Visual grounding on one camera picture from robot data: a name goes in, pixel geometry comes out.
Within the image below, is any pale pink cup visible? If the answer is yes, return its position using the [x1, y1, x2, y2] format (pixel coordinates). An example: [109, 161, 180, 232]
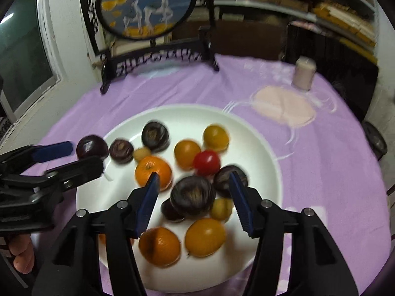
[292, 56, 317, 91]

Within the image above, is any small yellow fruit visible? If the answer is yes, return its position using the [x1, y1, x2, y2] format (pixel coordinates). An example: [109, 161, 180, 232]
[133, 147, 152, 162]
[210, 198, 234, 221]

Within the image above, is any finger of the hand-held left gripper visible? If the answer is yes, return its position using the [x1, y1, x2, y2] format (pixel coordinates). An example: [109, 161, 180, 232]
[6, 156, 104, 192]
[0, 141, 74, 176]

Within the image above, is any purple tablecloth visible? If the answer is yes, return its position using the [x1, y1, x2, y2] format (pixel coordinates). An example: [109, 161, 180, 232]
[19, 52, 391, 296]

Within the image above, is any round deer screen black stand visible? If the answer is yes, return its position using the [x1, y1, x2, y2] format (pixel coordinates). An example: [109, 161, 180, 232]
[79, 0, 220, 94]

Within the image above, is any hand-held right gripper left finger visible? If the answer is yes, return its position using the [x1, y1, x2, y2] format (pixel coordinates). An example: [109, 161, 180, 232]
[32, 173, 161, 296]

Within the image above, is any white oval plate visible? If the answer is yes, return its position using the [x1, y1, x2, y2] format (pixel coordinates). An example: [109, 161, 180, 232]
[76, 104, 283, 293]

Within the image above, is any person's left hand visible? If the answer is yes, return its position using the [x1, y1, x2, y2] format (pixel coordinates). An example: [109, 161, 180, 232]
[8, 234, 35, 274]

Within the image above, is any dark purple mangosteen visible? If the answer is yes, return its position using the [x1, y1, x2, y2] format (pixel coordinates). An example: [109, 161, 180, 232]
[170, 176, 216, 217]
[213, 165, 249, 198]
[160, 198, 186, 223]
[141, 121, 170, 152]
[109, 139, 135, 163]

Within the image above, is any white glazed door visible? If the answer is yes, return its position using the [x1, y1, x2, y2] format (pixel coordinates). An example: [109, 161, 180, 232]
[0, 0, 70, 124]

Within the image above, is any yellow orange plum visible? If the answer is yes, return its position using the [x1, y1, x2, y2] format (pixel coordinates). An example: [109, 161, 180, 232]
[184, 218, 227, 257]
[174, 140, 202, 170]
[203, 124, 230, 151]

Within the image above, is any black round object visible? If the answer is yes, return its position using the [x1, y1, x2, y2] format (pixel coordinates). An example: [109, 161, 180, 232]
[362, 121, 388, 161]

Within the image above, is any dark purple plum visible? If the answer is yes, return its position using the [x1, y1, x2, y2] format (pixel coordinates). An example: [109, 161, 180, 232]
[76, 135, 109, 161]

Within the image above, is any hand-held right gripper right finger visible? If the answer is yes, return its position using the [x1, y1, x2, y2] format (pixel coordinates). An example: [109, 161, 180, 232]
[228, 171, 360, 296]

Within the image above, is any red cherry tomato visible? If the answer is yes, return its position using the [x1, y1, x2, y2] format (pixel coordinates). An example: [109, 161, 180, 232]
[193, 150, 221, 176]

